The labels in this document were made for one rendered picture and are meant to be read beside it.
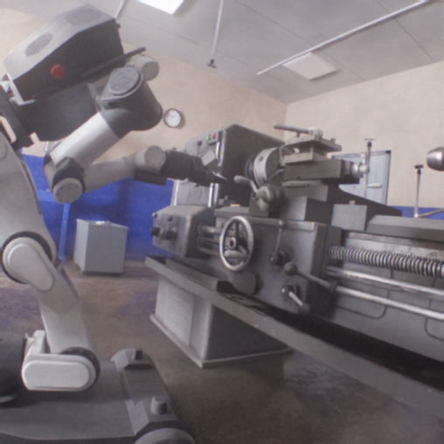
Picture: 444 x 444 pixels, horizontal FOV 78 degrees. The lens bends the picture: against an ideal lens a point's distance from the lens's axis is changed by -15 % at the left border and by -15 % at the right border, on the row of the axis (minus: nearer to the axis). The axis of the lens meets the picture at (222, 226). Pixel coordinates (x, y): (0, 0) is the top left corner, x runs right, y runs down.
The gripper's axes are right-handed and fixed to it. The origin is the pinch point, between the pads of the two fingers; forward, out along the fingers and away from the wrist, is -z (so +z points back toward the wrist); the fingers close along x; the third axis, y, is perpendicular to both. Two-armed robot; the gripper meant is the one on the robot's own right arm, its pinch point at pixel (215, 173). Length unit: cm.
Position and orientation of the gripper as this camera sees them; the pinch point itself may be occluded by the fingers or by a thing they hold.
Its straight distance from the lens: 104.3
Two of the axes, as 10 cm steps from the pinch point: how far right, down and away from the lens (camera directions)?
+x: -2.9, -7.3, 6.2
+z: -8.4, -1.1, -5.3
